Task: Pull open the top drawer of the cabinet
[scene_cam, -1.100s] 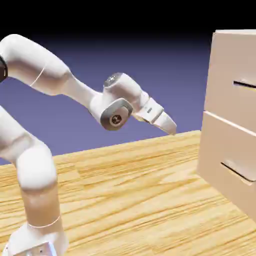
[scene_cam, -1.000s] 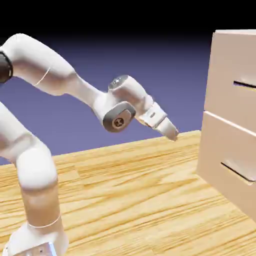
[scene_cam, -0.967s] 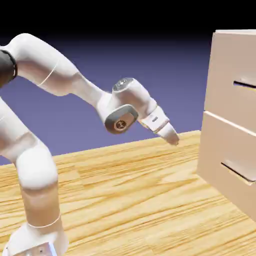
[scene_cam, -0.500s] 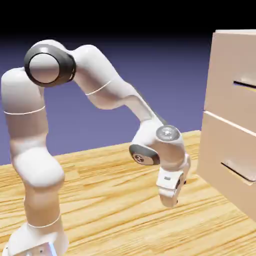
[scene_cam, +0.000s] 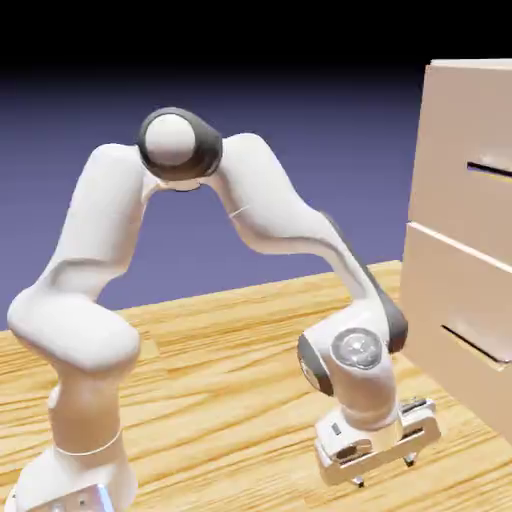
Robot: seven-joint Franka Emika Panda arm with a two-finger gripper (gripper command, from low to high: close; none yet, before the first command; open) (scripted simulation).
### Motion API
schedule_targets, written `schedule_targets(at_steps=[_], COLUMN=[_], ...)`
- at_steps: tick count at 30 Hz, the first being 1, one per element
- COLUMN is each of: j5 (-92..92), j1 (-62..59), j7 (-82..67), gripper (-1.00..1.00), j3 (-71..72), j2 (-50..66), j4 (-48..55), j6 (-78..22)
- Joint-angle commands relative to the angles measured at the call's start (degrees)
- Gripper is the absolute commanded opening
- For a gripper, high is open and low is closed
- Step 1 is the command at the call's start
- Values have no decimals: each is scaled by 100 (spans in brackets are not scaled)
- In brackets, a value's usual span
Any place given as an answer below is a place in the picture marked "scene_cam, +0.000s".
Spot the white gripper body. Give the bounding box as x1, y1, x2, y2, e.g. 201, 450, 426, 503
313, 397, 442, 488

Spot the light wood drawer front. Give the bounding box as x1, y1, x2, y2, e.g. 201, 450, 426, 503
399, 222, 512, 441
407, 63, 512, 274

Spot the light wood drawer handle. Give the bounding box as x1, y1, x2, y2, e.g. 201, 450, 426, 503
466, 148, 512, 180
440, 307, 512, 364

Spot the light wood cabinet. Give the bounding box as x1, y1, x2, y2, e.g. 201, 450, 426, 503
399, 58, 512, 441

